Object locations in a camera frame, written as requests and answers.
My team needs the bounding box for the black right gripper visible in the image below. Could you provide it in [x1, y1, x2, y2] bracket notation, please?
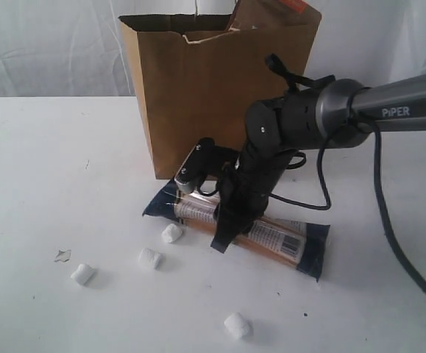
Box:
[174, 138, 301, 254]

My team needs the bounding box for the long noodle package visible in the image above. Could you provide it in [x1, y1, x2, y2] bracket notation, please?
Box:
[143, 179, 330, 280]

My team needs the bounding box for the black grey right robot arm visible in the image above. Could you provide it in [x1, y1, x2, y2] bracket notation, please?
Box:
[175, 74, 426, 252]

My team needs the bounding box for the large brown paper bag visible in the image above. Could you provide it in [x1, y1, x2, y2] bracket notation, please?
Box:
[119, 13, 319, 179]

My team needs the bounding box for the white marshmallow upper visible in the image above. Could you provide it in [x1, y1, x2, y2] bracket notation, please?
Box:
[161, 224, 183, 243]

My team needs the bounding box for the white marshmallow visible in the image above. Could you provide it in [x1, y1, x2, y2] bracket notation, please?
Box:
[70, 263, 96, 286]
[161, 224, 183, 243]
[138, 248, 163, 270]
[224, 313, 252, 340]

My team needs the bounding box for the white marshmallow middle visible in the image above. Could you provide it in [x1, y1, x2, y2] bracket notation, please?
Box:
[138, 248, 163, 270]

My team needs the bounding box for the white marshmallow lower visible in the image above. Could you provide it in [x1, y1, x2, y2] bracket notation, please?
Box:
[224, 313, 252, 340]

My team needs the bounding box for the white marshmallow left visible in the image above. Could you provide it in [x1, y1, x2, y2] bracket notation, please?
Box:
[70, 263, 96, 286]

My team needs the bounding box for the torn paper scrap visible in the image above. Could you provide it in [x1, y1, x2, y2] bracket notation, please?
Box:
[54, 249, 71, 263]

